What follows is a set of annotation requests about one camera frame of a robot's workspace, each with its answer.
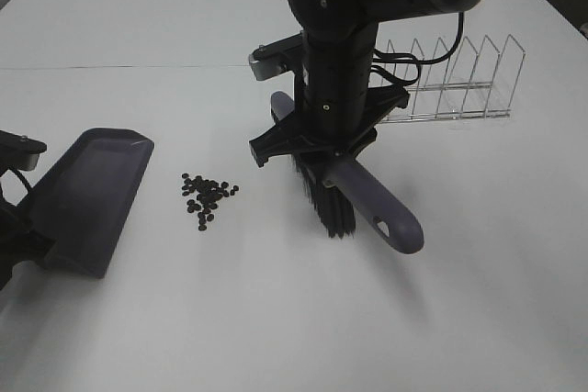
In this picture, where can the purple plastic dustpan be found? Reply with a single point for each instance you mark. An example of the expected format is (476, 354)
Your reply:
(83, 201)

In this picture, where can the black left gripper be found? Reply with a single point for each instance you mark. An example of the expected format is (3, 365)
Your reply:
(20, 241)

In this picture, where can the chrome wire dish rack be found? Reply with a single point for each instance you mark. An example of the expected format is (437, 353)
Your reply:
(479, 81)

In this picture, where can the purple brush with black bristles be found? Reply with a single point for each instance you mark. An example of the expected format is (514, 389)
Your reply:
(338, 185)

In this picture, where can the pile of coffee beans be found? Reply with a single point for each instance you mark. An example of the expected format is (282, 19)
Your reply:
(203, 196)

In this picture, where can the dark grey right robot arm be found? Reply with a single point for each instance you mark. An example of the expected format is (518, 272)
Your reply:
(332, 21)

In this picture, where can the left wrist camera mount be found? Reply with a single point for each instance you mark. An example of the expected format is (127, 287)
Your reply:
(20, 152)

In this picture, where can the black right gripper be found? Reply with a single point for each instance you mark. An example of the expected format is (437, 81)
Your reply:
(332, 87)

